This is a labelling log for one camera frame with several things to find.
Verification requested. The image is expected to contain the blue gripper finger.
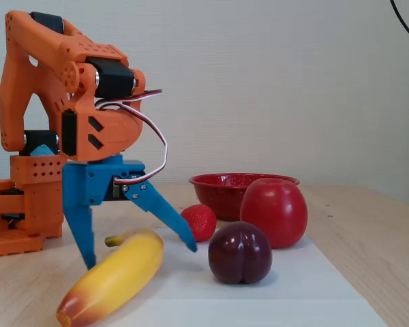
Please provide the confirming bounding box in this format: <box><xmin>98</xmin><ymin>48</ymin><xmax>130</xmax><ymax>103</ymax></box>
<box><xmin>63</xmin><ymin>204</ymin><xmax>97</xmax><ymax>271</ymax></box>
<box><xmin>114</xmin><ymin>173</ymin><xmax>198</xmax><ymax>253</ymax></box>

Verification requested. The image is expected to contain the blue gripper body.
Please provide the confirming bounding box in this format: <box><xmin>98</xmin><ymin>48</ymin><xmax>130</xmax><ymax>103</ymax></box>
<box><xmin>61</xmin><ymin>155</ymin><xmax>147</xmax><ymax>207</ymax></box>

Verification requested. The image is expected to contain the yellow banana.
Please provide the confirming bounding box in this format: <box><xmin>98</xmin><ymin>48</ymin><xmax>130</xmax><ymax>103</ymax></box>
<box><xmin>56</xmin><ymin>228</ymin><xmax>165</xmax><ymax>327</ymax></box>

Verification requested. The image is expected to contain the red speckled bowl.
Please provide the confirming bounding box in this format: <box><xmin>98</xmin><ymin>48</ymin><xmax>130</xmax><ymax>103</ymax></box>
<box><xmin>188</xmin><ymin>173</ymin><xmax>301</xmax><ymax>222</ymax></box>

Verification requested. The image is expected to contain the red strawberry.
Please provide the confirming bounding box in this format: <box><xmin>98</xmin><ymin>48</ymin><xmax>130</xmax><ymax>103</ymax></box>
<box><xmin>180</xmin><ymin>204</ymin><xmax>218</xmax><ymax>243</ymax></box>

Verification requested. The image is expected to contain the dark purple plum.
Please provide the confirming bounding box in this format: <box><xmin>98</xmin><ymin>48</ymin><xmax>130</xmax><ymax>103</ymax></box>
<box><xmin>208</xmin><ymin>221</ymin><xmax>273</xmax><ymax>285</ymax></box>

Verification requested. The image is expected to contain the red apple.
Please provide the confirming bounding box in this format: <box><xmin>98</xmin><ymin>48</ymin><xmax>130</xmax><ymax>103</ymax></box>
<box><xmin>239</xmin><ymin>177</ymin><xmax>309</xmax><ymax>249</ymax></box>

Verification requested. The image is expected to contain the white paper sheet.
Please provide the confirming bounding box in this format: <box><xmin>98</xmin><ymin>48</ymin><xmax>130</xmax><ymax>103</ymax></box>
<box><xmin>98</xmin><ymin>226</ymin><xmax>389</xmax><ymax>327</ymax></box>

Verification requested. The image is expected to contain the red white black servo cable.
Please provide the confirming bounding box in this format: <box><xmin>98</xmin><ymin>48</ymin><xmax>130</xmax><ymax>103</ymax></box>
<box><xmin>94</xmin><ymin>89</ymin><xmax>169</xmax><ymax>187</ymax></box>

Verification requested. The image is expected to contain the black hanging cable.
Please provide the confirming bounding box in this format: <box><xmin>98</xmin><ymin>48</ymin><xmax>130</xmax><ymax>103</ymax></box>
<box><xmin>390</xmin><ymin>0</ymin><xmax>409</xmax><ymax>49</ymax></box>

